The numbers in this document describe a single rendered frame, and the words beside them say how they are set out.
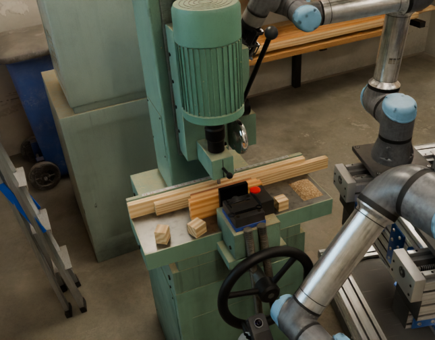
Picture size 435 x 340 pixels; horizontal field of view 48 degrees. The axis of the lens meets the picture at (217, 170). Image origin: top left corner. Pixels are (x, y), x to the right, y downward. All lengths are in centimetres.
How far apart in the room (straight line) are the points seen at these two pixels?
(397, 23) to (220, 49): 78
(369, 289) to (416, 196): 124
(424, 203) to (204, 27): 63
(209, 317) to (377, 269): 96
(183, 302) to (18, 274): 147
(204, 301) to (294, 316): 49
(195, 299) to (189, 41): 78
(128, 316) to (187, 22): 159
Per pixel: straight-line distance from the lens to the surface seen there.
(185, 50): 126
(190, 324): 163
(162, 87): 151
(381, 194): 108
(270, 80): 438
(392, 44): 185
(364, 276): 229
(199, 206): 143
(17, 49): 305
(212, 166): 141
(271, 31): 126
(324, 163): 166
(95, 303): 254
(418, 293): 155
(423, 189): 104
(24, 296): 272
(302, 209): 150
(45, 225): 225
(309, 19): 152
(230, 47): 125
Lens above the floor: 182
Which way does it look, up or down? 33 degrees down
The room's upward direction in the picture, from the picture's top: 4 degrees counter-clockwise
